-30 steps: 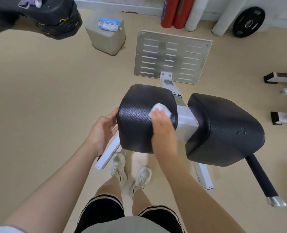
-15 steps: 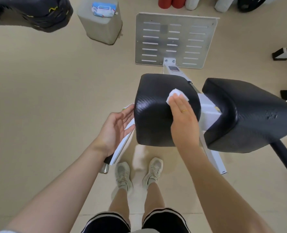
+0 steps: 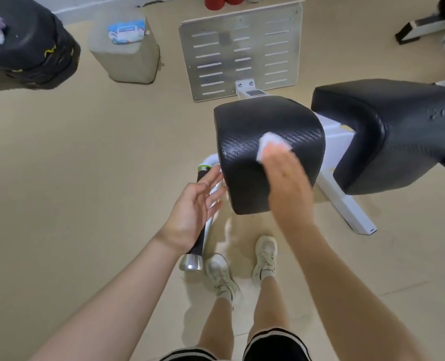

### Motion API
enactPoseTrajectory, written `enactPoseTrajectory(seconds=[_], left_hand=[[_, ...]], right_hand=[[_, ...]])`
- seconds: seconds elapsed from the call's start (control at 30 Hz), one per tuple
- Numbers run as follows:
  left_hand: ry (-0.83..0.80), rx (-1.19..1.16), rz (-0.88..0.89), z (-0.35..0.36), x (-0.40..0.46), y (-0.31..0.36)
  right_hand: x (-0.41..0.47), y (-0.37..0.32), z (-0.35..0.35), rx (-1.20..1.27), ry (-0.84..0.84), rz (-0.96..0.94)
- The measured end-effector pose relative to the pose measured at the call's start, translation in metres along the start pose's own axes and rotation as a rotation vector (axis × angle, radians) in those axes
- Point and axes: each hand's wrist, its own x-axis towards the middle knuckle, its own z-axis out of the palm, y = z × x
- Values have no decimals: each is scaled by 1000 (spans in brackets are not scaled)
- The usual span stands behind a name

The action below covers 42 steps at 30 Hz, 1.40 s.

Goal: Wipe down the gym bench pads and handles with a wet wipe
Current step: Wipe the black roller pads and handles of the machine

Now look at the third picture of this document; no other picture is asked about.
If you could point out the person's right hand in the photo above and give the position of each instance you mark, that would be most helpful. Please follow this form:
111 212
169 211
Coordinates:
290 191

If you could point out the person's left hand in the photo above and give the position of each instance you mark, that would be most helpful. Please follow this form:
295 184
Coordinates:
192 214

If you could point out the white cleaning wipe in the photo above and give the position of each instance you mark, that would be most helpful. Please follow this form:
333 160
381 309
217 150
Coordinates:
269 140

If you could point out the white machine frame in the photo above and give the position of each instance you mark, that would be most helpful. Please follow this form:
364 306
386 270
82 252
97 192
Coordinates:
335 146

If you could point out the black textured cushion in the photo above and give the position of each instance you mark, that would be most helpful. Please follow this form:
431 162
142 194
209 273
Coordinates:
245 139

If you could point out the black cushion with small dents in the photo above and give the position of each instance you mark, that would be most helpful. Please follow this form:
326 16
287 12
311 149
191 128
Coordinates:
395 139

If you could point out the perforated metal footplate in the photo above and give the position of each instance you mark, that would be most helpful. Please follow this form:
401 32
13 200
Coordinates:
211 52

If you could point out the blue white wet wipe pack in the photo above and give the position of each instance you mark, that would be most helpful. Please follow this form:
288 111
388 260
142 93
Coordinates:
126 31

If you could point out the person's left forearm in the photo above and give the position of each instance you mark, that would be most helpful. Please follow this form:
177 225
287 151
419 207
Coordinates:
113 304

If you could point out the person's right forearm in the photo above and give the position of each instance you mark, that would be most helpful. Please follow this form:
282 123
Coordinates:
350 297

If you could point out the person's left beige sneaker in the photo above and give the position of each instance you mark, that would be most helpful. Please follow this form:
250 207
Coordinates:
220 276

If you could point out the person's beige sneaker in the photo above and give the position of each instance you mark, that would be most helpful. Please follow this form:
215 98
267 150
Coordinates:
220 276
265 259

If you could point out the person's right beige sneaker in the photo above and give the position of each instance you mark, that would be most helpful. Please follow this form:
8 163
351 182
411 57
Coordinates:
265 259

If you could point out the person's left leg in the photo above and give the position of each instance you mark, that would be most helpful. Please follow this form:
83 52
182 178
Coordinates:
217 323

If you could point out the person's leg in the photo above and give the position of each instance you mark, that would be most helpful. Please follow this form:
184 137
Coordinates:
269 308
217 323

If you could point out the person's right leg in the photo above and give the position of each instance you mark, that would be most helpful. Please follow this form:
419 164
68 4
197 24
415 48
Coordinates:
269 308

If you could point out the person's black striped shorts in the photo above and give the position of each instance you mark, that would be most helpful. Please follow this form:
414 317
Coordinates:
275 347

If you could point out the red fire extinguisher blue label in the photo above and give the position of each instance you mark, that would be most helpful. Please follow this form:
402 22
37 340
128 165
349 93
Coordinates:
214 2

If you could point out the white exercise machine black roller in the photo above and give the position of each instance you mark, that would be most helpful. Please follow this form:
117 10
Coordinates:
425 26

